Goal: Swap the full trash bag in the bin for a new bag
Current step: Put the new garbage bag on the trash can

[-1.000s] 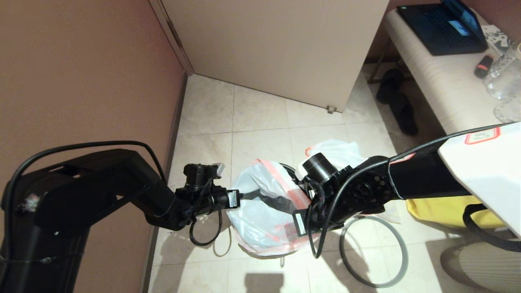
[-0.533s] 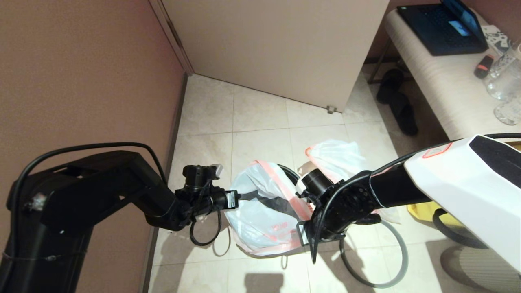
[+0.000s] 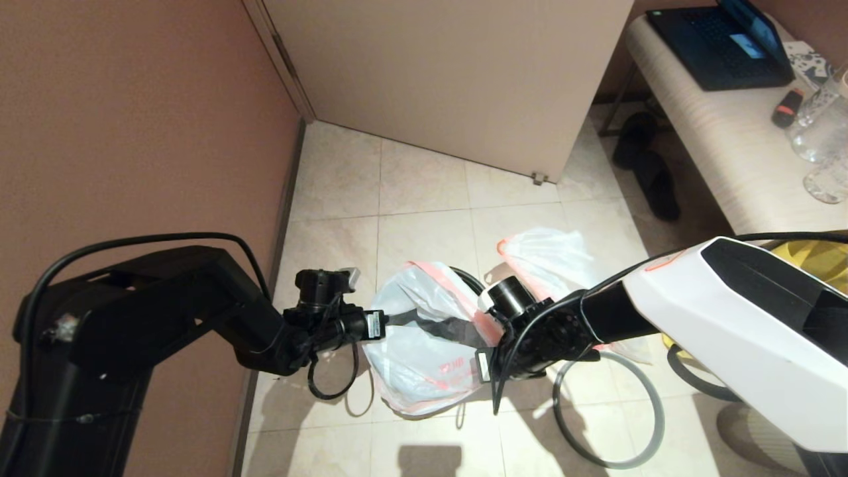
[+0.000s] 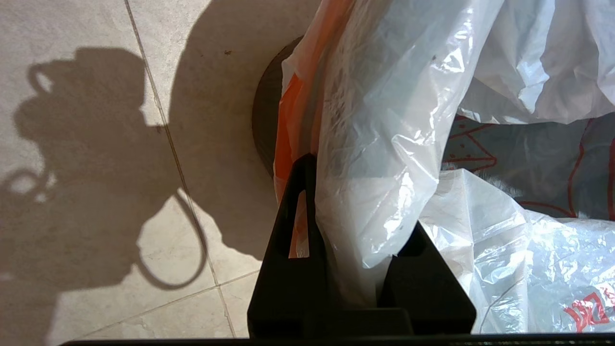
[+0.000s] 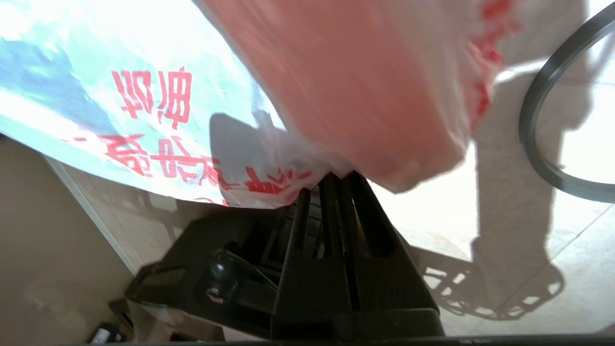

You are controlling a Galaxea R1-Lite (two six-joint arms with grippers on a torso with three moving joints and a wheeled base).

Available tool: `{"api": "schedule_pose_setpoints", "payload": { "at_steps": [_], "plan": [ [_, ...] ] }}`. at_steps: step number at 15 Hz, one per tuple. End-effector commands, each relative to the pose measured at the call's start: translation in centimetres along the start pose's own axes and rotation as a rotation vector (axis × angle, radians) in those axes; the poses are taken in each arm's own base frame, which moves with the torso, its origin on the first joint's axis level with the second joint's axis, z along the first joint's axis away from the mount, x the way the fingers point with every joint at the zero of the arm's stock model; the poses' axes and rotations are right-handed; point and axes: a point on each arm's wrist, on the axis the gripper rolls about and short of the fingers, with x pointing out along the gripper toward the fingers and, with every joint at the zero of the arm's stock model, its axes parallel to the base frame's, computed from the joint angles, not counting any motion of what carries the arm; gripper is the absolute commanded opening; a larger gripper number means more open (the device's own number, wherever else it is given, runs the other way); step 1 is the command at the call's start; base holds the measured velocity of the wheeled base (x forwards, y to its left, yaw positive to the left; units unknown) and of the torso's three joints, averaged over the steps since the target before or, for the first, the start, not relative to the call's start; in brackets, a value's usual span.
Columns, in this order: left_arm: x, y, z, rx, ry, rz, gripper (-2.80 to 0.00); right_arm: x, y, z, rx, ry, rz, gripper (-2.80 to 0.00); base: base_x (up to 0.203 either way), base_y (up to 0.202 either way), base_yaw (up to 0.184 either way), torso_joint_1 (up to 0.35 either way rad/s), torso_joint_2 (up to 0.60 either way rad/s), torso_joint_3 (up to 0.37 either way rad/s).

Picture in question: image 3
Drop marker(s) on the black slipper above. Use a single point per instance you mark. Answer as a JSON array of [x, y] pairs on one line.
[[659, 189], [635, 139]]

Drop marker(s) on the black round trash bin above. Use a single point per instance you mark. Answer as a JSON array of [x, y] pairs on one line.
[[467, 278]]

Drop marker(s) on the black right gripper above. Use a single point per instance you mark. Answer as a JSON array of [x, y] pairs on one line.
[[530, 354]]

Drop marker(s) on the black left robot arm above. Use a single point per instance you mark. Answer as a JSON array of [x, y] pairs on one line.
[[132, 324]]

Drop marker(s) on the beige striped stool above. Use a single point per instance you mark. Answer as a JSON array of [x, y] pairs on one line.
[[755, 437]]

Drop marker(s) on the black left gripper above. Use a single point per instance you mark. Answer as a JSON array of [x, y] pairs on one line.
[[348, 328]]

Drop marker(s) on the beige door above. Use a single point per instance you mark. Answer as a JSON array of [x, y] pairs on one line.
[[450, 79]]

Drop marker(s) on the cream striped bench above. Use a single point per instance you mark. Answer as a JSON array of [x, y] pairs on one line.
[[722, 146]]

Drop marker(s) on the white black patterned card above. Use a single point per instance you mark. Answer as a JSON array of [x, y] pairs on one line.
[[807, 65]]

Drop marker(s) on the small metal door stopper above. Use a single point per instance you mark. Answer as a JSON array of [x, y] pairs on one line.
[[539, 179]]

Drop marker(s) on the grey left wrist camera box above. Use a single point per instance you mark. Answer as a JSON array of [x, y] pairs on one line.
[[350, 278]]

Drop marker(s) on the clear glass cup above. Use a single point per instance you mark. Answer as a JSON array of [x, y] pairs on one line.
[[820, 140], [827, 184]]

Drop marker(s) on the clear ribbed glass bottle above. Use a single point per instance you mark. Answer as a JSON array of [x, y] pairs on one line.
[[821, 96]]

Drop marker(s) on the black orange handheld device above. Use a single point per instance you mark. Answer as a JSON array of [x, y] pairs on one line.
[[786, 109]]

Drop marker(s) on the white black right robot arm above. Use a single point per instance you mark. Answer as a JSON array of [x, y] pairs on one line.
[[715, 324]]

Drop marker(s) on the spare white plastic bag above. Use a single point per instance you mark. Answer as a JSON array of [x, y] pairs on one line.
[[550, 255]]

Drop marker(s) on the dark blue laptop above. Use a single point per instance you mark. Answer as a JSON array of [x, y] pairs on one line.
[[715, 46]]

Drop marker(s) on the white red-printed plastic bag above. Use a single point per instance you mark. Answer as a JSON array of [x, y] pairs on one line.
[[424, 358]]

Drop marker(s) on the beige door frame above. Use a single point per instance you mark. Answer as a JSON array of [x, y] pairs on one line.
[[278, 53]]

